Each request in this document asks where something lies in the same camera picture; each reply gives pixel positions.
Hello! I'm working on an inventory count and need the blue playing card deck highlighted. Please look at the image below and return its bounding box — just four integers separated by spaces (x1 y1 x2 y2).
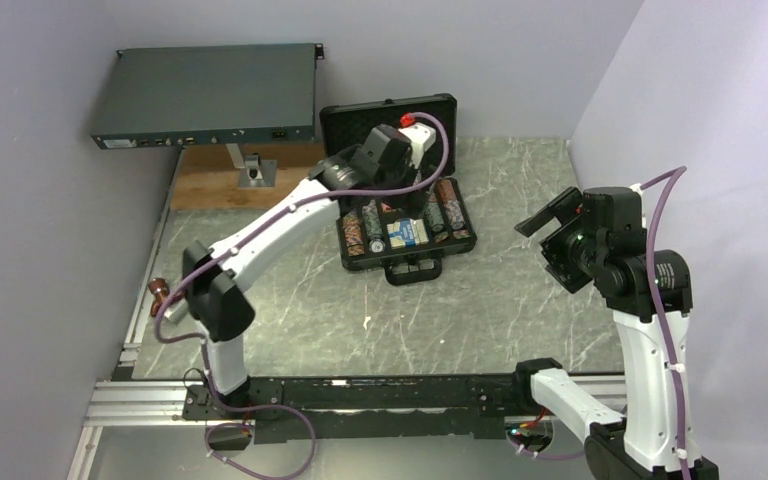
387 218 430 249

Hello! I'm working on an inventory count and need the black poker set case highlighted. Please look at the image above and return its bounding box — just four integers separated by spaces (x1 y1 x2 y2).
320 93 477 286

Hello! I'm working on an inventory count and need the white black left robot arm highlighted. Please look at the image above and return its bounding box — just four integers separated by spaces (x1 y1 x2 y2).
180 123 449 420

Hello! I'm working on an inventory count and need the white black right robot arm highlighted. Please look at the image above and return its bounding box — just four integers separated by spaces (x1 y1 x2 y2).
510 187 719 479

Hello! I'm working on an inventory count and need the green blue right chip stack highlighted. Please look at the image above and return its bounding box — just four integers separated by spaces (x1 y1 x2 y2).
424 200 445 234

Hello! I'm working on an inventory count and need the green blue chip stack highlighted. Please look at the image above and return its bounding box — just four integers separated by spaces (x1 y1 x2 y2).
362 200 386 253
424 200 445 234

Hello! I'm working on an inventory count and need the red black far chip stack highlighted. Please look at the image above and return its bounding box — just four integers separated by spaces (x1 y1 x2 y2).
438 178 459 205

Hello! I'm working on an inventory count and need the multicolour poker chip stack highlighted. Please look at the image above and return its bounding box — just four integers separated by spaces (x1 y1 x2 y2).
342 211 365 256

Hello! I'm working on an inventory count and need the wooden board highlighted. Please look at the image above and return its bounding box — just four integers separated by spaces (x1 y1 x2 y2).
170 142 325 210

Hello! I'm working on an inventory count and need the grey copper clamp tool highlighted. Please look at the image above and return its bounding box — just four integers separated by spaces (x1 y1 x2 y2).
147 277 188 324

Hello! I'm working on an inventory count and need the grey rack network device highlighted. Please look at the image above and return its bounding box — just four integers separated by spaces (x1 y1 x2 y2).
89 43 324 150

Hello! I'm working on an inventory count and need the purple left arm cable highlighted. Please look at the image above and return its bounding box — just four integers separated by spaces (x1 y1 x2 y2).
153 111 452 480

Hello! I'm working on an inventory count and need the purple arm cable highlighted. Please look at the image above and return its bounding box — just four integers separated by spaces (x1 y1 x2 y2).
153 111 452 480
506 165 693 480

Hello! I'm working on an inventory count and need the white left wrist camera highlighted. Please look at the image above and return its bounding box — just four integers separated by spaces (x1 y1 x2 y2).
398 113 437 169

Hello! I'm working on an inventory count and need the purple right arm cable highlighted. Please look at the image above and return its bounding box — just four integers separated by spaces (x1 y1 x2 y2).
506 165 693 480

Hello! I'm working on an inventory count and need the grey metal bracket stand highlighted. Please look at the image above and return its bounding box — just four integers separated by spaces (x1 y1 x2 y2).
226 144 277 189

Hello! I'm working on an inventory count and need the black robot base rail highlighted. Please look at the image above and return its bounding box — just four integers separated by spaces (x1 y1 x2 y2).
182 373 547 444

